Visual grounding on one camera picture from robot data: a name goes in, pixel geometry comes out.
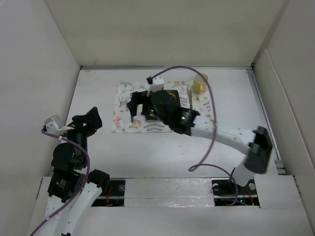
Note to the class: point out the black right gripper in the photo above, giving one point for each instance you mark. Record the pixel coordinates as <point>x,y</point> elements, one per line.
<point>139,98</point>

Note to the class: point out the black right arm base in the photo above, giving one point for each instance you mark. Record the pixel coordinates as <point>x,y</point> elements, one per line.
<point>224,192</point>

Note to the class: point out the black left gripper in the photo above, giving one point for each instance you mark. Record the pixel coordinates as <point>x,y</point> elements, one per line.
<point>92,119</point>

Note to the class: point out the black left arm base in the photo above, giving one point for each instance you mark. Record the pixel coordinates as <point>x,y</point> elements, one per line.
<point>114,196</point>

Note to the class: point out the knife with patterned handle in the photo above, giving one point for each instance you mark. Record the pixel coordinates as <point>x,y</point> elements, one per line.
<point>190,99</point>

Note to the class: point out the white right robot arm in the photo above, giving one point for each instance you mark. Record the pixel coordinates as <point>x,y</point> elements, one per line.
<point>255,144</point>

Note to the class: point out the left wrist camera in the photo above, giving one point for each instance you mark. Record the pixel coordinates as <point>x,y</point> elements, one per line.
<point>53,124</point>

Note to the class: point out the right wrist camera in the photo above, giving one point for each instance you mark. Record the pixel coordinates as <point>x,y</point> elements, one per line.
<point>155,84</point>

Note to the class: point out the square black yellow plate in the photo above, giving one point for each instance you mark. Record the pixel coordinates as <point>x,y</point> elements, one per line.
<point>176,94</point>

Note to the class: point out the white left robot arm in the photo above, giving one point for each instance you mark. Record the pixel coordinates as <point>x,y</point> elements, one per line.
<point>73,186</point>

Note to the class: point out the yellow ceramic mug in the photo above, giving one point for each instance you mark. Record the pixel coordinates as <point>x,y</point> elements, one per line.
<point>200,83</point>

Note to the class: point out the floral patterned cloth placemat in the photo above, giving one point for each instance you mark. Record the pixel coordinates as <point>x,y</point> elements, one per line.
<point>121,118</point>

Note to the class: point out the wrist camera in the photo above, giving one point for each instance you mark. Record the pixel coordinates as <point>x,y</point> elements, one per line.
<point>155,84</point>
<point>53,124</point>

